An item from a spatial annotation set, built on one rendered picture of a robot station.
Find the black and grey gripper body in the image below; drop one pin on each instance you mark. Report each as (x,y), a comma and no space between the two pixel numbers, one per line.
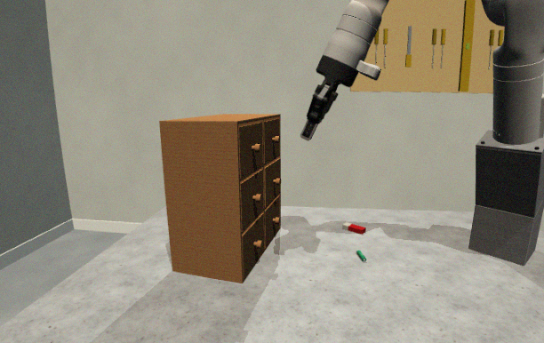
(335,73)

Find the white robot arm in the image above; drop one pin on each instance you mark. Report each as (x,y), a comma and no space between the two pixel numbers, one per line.
(518,64)

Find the brown wooden chest of drawers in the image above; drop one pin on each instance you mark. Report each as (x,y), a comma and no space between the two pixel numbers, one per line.
(202,193)

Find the green aaa battery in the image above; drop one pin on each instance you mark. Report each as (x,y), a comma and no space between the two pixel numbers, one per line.
(362,257)

